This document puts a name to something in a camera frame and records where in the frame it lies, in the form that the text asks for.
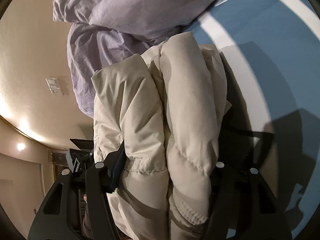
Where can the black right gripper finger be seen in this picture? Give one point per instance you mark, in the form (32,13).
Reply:
(115,164)

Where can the beige puffer jacket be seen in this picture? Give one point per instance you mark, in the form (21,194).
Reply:
(166,107)

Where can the lilac pillow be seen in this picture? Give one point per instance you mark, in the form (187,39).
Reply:
(149,19)
(90,48)

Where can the blue white striped bedsheet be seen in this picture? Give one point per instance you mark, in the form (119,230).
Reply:
(272,47)

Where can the white wall switch panel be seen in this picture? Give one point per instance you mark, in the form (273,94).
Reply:
(54,86)

